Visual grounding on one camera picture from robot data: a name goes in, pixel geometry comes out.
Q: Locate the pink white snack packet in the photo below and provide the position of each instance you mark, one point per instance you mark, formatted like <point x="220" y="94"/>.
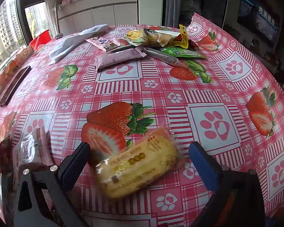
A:
<point x="32" y="149"/>

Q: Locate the pink flat snack packet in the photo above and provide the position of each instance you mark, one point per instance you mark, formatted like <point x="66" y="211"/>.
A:
<point x="101" y="43"/>

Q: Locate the wall television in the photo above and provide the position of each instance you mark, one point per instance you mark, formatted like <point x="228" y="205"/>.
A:
<point x="259" y="16"/>

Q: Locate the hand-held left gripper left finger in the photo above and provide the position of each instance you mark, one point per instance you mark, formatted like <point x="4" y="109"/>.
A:
<point x="76" y="162"/>

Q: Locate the grey cloth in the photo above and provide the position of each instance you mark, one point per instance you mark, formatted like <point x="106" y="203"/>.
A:
<point x="71" y="42"/>

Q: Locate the red plastic container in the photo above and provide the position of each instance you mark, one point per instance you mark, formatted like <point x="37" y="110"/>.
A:
<point x="39" y="40"/>

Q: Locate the green snack packet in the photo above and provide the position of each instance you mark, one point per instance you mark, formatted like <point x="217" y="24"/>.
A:
<point x="182" y="52"/>

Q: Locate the yellow snack packet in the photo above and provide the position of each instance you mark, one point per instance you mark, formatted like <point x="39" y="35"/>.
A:
<point x="135" y="36"/>

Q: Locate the mauve snack packet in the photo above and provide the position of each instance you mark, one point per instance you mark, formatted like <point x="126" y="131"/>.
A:
<point x="118" y="59"/>

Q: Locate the white cabinet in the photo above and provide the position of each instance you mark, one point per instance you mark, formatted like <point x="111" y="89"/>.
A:
<point x="97" y="11"/>

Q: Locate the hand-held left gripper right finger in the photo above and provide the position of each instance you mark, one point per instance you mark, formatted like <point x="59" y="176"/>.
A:
<point x="203" y="165"/>

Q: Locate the silver stick packet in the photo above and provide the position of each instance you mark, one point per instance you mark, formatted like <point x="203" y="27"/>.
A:
<point x="162" y="56"/>

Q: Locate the yellow orange sachet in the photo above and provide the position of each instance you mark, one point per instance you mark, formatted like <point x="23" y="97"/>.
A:
<point x="184" y="36"/>

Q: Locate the black smartphone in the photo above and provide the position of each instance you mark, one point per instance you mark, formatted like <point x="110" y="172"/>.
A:
<point x="15" y="86"/>

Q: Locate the clear bun packet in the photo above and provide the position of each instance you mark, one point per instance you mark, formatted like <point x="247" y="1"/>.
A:
<point x="158" y="37"/>

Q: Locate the strawberry print pink tablecloth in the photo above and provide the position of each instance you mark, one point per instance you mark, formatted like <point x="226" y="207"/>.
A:
<point x="156" y="94"/>

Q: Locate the yellow cake packet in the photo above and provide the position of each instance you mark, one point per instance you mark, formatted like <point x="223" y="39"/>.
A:
<point x="137" y="165"/>

